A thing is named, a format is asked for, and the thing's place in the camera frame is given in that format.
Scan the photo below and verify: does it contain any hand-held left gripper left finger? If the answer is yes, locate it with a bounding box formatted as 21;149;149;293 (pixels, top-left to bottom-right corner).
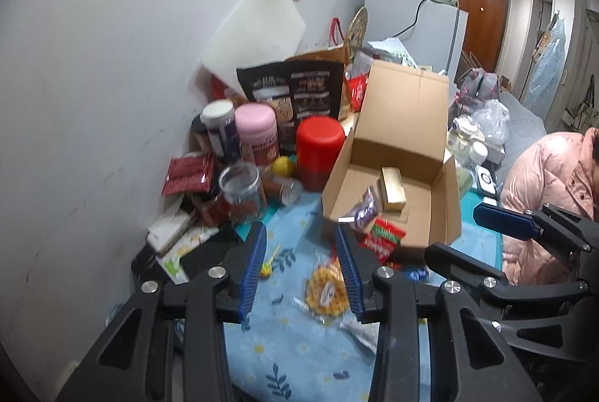
55;222;268;402

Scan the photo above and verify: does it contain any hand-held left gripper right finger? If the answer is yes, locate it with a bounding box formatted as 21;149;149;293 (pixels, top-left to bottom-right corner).
334;225;546;402

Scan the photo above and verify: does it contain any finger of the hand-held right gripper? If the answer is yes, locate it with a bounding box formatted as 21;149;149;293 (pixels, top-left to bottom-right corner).
472;202;599;254
423;243;591;358

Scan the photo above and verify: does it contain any brown cardboard box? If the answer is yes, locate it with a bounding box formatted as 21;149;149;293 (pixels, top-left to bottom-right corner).
322;60;463;248

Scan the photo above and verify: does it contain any yellow stick lollipop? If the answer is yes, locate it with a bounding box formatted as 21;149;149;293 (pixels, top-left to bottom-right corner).
259;244;282;279

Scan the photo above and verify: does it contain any yellow waffle snack packet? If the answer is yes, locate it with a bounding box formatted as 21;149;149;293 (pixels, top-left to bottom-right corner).
294;261;357;329

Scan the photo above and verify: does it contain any white square device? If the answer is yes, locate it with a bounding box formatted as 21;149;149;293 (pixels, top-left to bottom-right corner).
475;163;499;197

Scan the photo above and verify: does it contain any red green snack packet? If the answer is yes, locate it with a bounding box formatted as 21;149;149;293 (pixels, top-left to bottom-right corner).
362;217;407;265

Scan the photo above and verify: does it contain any pink puffer jacket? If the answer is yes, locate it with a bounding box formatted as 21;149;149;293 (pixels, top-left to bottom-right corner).
500;128;599;286

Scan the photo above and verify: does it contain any purple snack packet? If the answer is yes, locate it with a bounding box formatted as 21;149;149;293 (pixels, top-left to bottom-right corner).
338;186;381;231

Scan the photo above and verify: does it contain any jar with red contents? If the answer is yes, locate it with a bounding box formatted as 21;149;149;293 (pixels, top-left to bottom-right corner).
191;194;235;228

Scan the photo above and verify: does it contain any blue floral tablecloth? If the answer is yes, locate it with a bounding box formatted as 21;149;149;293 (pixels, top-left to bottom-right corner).
107;187;504;402

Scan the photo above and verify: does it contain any small clear glass jar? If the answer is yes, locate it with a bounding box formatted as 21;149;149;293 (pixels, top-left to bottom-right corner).
262;175;301;207

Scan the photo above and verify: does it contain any white booklet stack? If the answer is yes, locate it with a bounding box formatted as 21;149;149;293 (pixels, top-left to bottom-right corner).
147;205;221;259

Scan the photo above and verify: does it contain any gold rectangular box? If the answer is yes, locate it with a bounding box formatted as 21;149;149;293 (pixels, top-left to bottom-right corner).
381;167;408;212

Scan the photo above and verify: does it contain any white ceramic teapot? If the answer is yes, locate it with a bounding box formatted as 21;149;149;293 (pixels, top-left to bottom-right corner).
451;114;486;143

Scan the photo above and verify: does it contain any clear plastic bag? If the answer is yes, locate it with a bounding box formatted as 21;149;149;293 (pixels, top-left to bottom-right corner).
472;100;511;145

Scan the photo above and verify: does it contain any yellow lemon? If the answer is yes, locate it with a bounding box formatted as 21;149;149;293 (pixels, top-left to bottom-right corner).
272;156;297;177

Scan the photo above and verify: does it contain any dark red flat packet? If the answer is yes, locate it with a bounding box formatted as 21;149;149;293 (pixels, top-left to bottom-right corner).
162;152;215;197

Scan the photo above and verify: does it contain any red plastic canister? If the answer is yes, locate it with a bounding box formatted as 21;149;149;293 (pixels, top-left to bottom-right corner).
296;116;347;191

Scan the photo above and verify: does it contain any floral fabric bag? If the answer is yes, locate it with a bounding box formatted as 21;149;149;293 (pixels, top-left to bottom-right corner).
456;67;502;104

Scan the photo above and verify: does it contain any pink lidded canister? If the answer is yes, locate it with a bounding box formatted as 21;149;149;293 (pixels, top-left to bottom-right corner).
235;103;280;166

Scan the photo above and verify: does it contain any dark jar white lid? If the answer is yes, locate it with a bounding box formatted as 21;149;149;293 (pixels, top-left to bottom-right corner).
200;99;241;164

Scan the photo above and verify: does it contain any light blue hanging plastic bag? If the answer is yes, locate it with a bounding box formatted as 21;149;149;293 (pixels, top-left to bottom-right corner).
522;18;567;109

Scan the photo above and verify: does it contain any red white snack bag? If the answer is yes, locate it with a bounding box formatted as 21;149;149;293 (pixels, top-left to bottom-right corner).
346;73;370;112

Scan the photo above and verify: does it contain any black printed snack bag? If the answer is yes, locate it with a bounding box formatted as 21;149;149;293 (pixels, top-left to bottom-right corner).
236;60;346;150

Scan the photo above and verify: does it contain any brown wooden door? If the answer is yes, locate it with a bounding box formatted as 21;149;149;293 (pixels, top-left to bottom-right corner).
456;0;511;73

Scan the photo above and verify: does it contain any pile of white papers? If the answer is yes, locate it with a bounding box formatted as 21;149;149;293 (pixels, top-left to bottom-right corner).
353;37;420;78

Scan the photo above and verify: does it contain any white refrigerator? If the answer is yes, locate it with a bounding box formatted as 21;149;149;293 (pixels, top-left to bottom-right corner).
364;0;469;80

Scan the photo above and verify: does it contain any white foam sheet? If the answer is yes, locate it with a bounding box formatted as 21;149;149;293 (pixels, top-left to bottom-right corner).
189;0;307;101

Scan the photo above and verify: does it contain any woven round tray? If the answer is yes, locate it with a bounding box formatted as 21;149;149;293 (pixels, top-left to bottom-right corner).
344;6;368;66

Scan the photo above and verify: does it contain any black power cable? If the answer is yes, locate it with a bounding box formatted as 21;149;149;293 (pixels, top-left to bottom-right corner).
395;0;430;39

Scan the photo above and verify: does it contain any red bag handle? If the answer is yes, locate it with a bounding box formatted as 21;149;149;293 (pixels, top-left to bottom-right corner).
331;17;347;48

